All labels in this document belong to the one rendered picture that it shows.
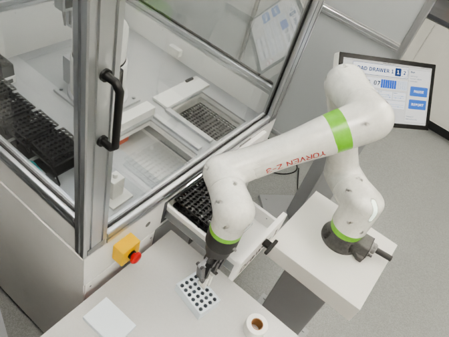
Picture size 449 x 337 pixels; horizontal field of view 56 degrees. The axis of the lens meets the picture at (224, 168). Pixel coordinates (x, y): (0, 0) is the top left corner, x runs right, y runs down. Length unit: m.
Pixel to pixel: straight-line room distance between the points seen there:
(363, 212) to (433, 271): 1.68
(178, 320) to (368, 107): 0.83
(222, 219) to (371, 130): 0.45
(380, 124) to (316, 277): 0.60
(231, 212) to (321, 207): 0.74
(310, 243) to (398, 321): 1.23
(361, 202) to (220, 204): 0.57
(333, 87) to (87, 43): 0.75
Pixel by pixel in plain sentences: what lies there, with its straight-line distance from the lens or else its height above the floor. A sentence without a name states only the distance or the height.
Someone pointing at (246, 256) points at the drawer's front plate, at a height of 0.93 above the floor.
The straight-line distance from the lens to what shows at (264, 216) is 1.53.
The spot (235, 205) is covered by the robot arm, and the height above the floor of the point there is 1.23.
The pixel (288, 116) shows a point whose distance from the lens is 3.22.
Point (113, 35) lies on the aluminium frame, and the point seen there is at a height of 1.60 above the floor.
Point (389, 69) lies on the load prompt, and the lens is 2.12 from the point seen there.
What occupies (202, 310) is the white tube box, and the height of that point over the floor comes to 0.80.
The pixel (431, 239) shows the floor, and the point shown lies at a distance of 3.28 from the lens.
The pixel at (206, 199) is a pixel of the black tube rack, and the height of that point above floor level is 0.90.
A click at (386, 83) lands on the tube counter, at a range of 2.10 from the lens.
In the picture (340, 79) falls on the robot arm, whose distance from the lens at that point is 1.27.
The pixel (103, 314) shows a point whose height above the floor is 0.78.
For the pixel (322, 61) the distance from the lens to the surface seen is 2.95.
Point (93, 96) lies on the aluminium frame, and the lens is 0.83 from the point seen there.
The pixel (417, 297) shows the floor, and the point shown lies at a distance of 2.89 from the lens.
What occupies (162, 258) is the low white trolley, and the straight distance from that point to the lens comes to 1.47.
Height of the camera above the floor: 2.00
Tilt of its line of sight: 43 degrees down
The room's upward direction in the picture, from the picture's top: 19 degrees clockwise
